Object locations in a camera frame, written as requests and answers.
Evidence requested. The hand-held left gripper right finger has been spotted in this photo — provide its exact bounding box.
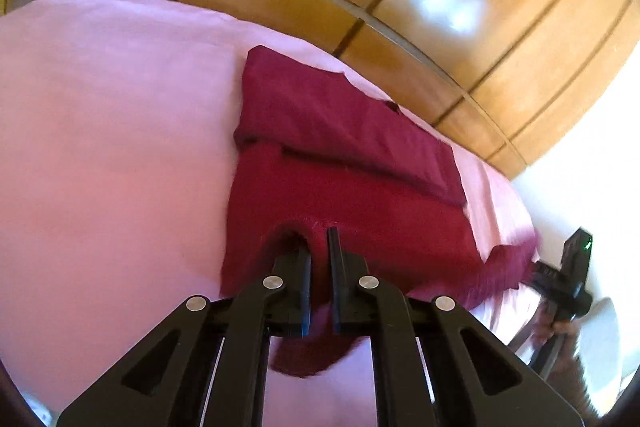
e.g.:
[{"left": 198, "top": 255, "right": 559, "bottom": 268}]
[{"left": 326, "top": 227, "right": 587, "bottom": 427}]

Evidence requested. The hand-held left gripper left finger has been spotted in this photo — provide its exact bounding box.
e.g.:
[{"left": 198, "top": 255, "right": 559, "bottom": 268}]
[{"left": 56, "top": 239, "right": 313, "bottom": 427}]

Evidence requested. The dark red knitted garment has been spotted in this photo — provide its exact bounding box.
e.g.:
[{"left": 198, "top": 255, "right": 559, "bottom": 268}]
[{"left": 220, "top": 45, "right": 543, "bottom": 380}]

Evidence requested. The person's right forearm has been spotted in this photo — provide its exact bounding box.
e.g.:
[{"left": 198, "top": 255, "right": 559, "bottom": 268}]
[{"left": 547, "top": 332, "right": 603, "bottom": 420}]

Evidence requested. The person's right hand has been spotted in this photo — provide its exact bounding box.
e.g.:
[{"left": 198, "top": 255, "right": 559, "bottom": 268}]
[{"left": 531, "top": 299, "right": 581, "bottom": 349}]

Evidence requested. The pink bed sheet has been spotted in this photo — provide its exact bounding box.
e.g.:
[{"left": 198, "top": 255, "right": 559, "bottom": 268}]
[{"left": 0, "top": 0, "right": 541, "bottom": 427}]

